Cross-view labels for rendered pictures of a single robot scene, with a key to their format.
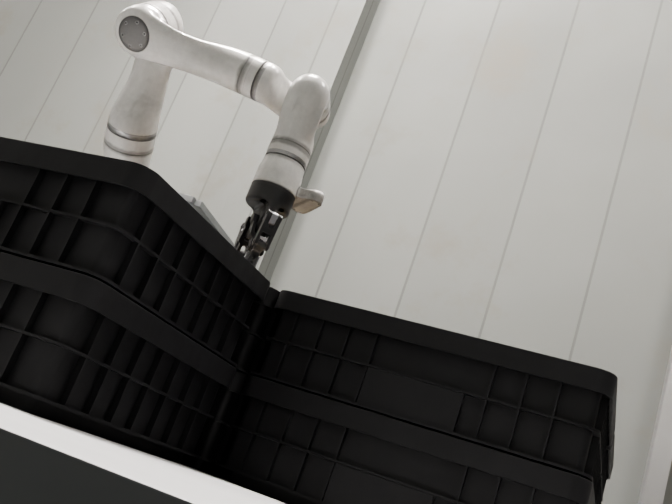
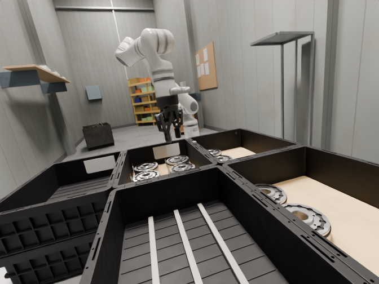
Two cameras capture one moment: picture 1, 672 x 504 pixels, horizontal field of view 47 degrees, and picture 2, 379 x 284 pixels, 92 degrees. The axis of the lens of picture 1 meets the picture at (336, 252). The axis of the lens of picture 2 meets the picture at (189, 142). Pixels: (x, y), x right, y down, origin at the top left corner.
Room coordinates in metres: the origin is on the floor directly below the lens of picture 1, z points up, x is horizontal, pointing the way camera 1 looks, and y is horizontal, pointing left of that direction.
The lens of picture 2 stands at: (0.82, -0.41, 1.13)
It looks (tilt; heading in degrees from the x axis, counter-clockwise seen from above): 14 degrees down; 52
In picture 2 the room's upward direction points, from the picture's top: 8 degrees counter-clockwise
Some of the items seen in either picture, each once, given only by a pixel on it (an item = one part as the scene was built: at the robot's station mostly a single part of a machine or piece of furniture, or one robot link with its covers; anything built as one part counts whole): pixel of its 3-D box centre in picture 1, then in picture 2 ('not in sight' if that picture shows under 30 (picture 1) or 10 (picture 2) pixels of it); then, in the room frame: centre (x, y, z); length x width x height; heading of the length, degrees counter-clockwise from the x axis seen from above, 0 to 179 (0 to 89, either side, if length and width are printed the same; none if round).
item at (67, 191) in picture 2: (54, 251); (78, 189); (0.86, 0.30, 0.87); 0.40 x 0.30 x 0.11; 65
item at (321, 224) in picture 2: not in sight; (299, 218); (1.18, -0.29, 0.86); 0.10 x 0.10 x 0.01
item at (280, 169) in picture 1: (290, 179); (169, 86); (1.18, 0.11, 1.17); 0.11 x 0.09 x 0.06; 110
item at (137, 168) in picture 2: not in sight; (146, 166); (1.12, 0.30, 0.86); 0.10 x 0.10 x 0.01
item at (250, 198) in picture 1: (264, 213); (168, 108); (1.17, 0.13, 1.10); 0.08 x 0.08 x 0.09
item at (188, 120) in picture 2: not in sight; (188, 113); (1.52, 0.45, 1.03); 0.09 x 0.09 x 0.17; 0
